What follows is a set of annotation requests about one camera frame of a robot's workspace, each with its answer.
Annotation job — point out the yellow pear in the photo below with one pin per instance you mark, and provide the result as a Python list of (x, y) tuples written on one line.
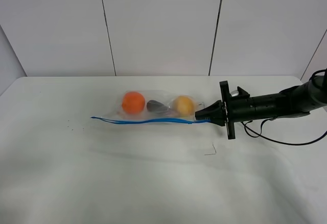
[(184, 106)]

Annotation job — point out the purple eggplant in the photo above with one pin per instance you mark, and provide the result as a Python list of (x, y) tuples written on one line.
[(159, 108)]

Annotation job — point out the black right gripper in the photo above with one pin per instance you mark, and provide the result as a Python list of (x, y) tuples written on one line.
[(232, 110)]

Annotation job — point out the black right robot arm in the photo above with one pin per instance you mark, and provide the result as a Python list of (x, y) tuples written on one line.
[(293, 102)]

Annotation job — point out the orange fruit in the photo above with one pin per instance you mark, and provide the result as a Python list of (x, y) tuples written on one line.
[(133, 103)]

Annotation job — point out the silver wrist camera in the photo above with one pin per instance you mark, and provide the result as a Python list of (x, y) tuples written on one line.
[(239, 93)]

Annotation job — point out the clear zip bag blue seal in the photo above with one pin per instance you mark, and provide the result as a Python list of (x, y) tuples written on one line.
[(117, 116)]

